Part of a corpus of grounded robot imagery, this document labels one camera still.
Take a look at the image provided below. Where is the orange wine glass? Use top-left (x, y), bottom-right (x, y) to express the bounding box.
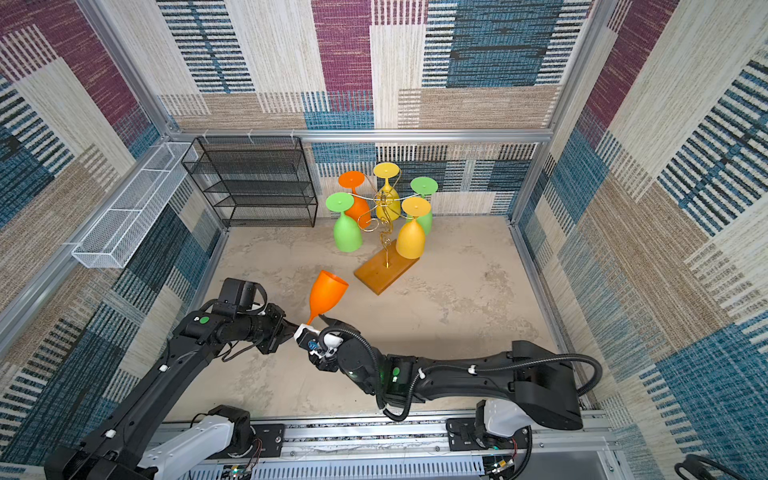
top-left (338, 171), bottom-right (371, 229)
top-left (307, 270), bottom-right (349, 325)

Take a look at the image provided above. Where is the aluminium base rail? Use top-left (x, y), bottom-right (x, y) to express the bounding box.
top-left (139, 410), bottom-right (632, 479)

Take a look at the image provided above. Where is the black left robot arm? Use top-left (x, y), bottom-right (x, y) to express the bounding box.
top-left (44, 278), bottom-right (296, 479)

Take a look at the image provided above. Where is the yellow wine glass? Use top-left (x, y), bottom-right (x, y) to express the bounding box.
top-left (373, 162), bottom-right (401, 222)
top-left (396, 197), bottom-right (431, 260)

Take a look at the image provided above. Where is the green wine glass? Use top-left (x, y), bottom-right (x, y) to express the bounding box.
top-left (409, 176), bottom-right (439, 236)
top-left (326, 192), bottom-right (363, 253)

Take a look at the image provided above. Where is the yellow front wine glass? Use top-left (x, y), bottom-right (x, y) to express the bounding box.
top-left (396, 197), bottom-right (431, 260)

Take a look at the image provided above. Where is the black mesh shelf rack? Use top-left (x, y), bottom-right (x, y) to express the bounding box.
top-left (181, 136), bottom-right (318, 228)

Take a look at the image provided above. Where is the orange front wine glass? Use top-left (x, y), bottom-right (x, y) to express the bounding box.
top-left (307, 270), bottom-right (349, 325)

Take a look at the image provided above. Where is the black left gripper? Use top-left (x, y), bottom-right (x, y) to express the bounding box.
top-left (238, 302), bottom-right (304, 353)

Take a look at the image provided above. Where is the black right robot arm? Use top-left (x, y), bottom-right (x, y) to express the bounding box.
top-left (301, 323), bottom-right (603, 448)

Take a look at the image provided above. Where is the yellow back wine glass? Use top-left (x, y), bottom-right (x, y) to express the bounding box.
top-left (373, 162), bottom-right (401, 222)

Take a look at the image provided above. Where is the orange back wine glass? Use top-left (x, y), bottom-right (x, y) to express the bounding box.
top-left (338, 171), bottom-right (371, 229)

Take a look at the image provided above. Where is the gold wire wine glass rack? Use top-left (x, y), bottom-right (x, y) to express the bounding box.
top-left (354, 194), bottom-right (421, 295)

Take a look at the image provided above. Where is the white mesh wall basket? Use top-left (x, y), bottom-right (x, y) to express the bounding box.
top-left (72, 142), bottom-right (190, 269)

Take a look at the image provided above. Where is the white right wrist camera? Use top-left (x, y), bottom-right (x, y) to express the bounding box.
top-left (294, 324), bottom-right (339, 372)

